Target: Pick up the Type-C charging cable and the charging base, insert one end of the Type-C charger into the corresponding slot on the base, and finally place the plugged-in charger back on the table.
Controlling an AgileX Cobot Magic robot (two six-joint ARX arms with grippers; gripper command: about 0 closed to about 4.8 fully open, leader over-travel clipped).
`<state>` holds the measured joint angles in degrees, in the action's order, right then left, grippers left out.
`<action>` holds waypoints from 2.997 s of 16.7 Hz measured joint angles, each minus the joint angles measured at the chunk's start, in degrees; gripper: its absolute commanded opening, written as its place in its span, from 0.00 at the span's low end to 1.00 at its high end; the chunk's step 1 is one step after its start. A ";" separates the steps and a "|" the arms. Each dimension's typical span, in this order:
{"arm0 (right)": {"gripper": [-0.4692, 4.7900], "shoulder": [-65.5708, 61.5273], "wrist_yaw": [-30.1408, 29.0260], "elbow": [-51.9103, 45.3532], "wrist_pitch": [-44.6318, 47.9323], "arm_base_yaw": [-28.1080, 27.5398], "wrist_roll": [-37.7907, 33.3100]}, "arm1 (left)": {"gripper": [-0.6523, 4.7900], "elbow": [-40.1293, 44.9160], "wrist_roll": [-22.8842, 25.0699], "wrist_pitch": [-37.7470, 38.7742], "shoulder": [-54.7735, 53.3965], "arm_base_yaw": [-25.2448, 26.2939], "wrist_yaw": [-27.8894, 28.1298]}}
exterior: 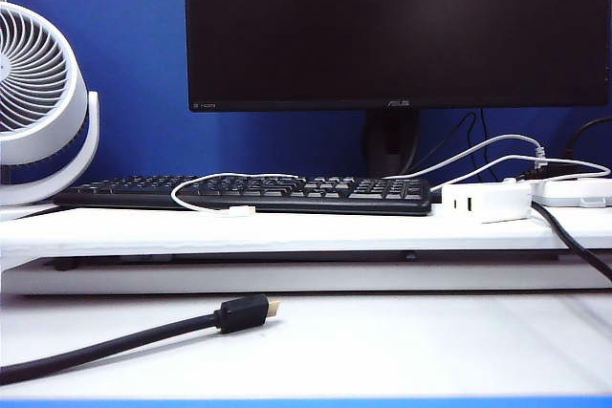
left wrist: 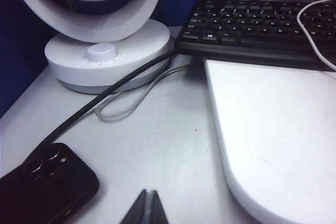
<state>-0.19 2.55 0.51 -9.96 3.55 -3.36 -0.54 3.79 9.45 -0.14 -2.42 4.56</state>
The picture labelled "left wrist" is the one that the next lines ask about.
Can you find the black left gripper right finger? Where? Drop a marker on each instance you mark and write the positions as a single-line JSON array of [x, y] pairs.
[[157, 213]]

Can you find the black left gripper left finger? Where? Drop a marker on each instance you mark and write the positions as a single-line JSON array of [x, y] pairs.
[[137, 213]]

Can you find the black smartphone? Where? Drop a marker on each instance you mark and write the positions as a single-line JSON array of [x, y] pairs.
[[39, 190]]

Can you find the white desk fan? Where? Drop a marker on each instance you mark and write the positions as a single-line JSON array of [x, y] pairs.
[[110, 72]]

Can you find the white desk riser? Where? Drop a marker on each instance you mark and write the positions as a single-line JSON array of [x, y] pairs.
[[275, 129]]

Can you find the black computer keyboard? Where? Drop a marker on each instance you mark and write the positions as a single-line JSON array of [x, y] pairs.
[[249, 37]]

